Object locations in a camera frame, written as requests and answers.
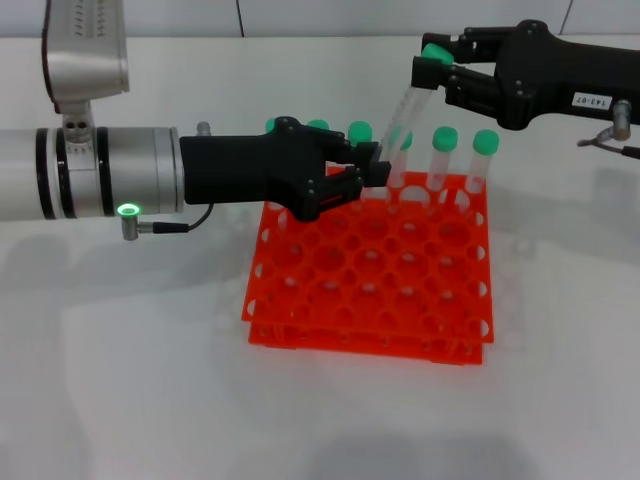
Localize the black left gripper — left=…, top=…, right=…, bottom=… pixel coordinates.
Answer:
left=178, top=115, right=392, bottom=223

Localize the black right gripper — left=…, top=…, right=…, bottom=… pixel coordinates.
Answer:
left=410, top=19, right=640, bottom=133

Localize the red plastic test tube rack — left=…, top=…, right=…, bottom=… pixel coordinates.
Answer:
left=239, top=169, right=496, bottom=366

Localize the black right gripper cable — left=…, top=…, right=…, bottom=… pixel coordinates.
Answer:
left=577, top=98, right=640, bottom=159

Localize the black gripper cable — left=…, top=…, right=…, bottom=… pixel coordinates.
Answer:
left=577, top=98, right=640, bottom=159
left=122, top=120, right=215, bottom=241

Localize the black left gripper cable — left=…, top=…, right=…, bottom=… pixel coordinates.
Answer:
left=122, top=120, right=215, bottom=241

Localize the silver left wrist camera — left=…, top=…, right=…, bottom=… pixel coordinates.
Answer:
left=39, top=0, right=132, bottom=146

